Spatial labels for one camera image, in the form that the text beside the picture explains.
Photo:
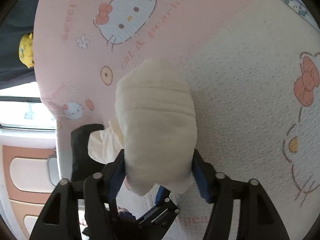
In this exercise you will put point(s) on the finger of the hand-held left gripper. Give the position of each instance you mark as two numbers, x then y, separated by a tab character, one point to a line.
162	210
125	215

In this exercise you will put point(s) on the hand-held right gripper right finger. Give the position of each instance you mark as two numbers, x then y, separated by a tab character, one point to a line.
200	177

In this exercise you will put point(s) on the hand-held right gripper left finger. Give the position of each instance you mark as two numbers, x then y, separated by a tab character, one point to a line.
117	180

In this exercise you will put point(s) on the cream shirt with pink sleeves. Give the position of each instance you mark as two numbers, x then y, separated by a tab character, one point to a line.
155	130

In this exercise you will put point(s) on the black folded cloth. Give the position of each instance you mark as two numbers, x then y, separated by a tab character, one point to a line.
82	152

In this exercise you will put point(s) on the white orange panelled furniture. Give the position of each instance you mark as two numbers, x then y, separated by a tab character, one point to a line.
27	180

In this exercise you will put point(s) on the sofa with pink cat-print cover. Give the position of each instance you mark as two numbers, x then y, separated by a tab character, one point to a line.
225	80

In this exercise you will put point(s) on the window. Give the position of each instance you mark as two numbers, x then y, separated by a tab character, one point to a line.
27	112

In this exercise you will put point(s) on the yellow plush toy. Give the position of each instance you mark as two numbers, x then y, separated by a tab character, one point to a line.
26	51

